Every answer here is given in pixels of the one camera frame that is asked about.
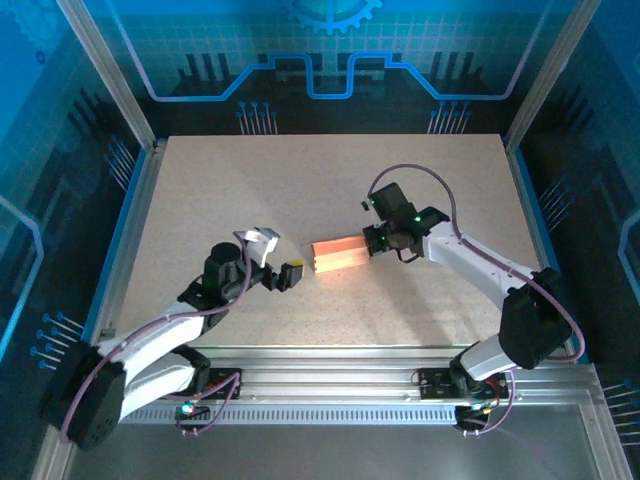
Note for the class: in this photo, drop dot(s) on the brown cardboard paper box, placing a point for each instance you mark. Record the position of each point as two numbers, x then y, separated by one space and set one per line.
340 255

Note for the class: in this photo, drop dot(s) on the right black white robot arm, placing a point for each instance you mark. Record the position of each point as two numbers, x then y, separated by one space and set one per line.
535 325

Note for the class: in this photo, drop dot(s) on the left small LED circuit board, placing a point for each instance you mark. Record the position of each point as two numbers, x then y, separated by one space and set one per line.
189 410

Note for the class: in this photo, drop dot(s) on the small led circuit board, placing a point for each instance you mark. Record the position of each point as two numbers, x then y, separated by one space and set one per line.
189 410
472 410

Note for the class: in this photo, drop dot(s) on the grey metal panel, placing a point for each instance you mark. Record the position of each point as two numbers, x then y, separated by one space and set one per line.
325 455

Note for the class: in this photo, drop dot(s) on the right small LED circuit board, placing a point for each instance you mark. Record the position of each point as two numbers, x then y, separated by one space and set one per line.
472 410

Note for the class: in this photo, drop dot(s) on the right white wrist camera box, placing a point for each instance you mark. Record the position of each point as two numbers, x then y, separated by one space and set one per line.
366 204

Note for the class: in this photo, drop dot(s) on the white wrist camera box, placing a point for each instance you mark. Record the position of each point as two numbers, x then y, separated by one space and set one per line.
366 204
265 245

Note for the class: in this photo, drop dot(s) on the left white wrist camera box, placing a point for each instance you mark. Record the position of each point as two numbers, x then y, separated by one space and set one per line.
265 245

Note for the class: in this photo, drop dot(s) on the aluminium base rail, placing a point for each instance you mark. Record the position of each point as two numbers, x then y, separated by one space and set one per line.
325 380

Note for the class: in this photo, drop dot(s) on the left aluminium side rail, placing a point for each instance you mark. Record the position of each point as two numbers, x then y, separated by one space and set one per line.
136 210

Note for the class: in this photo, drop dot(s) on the aluminium side rail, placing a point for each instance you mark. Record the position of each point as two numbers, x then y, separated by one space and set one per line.
525 200
136 210

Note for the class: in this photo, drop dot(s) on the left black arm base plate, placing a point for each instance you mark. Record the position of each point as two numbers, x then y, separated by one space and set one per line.
225 385

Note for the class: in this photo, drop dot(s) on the right aluminium side rail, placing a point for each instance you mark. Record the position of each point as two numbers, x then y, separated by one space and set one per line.
525 200

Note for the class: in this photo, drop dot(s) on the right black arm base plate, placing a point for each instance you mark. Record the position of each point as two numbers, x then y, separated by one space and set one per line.
435 385

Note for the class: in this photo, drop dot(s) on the right aluminium corner post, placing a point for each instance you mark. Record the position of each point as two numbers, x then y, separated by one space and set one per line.
550 65

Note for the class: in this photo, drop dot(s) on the aluminium corner post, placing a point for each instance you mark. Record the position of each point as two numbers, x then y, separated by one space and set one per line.
550 65
100 60

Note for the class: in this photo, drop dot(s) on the left aluminium corner post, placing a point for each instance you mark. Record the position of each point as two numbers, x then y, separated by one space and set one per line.
100 60

